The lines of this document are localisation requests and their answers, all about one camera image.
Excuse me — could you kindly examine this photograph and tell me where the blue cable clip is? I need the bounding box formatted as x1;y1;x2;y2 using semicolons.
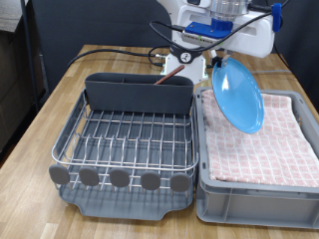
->
270;2;283;24

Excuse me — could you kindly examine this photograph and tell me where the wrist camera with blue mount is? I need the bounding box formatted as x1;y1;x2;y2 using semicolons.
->
180;18;233;46

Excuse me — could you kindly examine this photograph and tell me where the grey dish rack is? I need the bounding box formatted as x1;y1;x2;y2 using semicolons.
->
53;89;197;222

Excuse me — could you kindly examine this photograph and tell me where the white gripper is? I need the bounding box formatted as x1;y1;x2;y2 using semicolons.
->
172;4;277;66

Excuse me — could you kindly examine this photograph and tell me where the blue plastic plate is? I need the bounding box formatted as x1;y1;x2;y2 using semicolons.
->
211;57;265;134

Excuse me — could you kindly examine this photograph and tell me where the pink checked towel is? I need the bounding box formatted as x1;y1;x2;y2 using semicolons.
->
200;89;319;188

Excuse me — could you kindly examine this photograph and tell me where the metal wire dish rack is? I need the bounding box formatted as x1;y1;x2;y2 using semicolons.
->
48;89;199;195

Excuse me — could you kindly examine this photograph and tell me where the black camera cable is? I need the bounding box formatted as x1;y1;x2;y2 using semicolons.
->
149;0;290;54

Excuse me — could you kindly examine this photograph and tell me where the dark metal pole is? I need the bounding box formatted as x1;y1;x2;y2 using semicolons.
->
19;0;41;113

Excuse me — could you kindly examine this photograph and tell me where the thick black cable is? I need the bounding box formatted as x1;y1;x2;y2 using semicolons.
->
67;45;172;69

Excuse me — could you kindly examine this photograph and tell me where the dark wooden cabinet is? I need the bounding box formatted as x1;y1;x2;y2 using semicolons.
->
0;0;46;153

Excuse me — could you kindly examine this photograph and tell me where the grey plastic crate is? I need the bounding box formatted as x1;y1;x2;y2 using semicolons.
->
193;87;319;230

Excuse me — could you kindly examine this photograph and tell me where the reddish brown wooden spoon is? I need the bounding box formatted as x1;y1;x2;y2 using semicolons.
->
153;64;185;86

